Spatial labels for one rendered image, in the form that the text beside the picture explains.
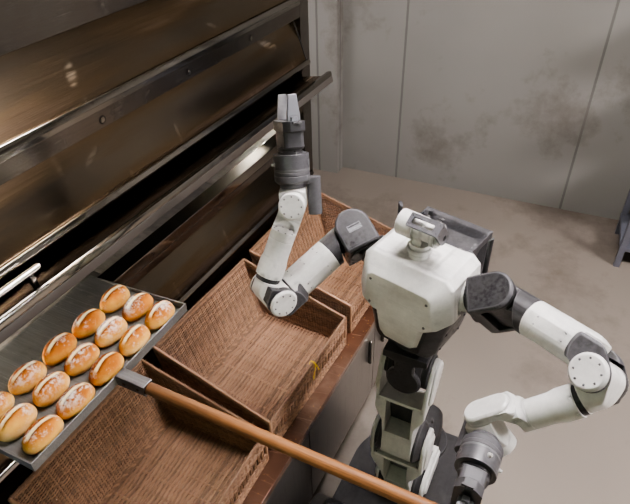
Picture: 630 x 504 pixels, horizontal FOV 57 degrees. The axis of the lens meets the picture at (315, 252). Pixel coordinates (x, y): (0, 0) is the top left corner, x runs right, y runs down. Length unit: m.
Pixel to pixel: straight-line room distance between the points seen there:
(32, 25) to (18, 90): 0.15
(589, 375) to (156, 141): 1.30
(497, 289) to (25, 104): 1.15
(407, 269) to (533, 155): 2.90
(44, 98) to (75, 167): 0.21
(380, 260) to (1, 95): 0.94
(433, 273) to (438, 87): 2.84
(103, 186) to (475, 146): 3.06
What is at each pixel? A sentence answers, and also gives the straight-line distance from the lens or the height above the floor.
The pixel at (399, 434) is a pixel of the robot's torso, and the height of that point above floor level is 0.72.
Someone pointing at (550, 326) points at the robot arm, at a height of 1.41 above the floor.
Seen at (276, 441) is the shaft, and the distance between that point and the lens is 1.32.
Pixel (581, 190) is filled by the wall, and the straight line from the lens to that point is 4.35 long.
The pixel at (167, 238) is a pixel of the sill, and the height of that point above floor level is 1.17.
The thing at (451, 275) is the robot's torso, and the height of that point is 1.40.
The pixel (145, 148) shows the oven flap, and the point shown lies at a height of 1.51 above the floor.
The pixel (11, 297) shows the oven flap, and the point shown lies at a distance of 1.53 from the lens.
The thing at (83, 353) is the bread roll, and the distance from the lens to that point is 1.57.
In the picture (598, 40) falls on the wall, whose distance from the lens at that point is 3.95.
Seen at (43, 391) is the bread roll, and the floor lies 1.23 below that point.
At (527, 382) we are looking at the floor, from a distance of 3.13.
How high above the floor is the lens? 2.30
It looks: 38 degrees down
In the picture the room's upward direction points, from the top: 2 degrees counter-clockwise
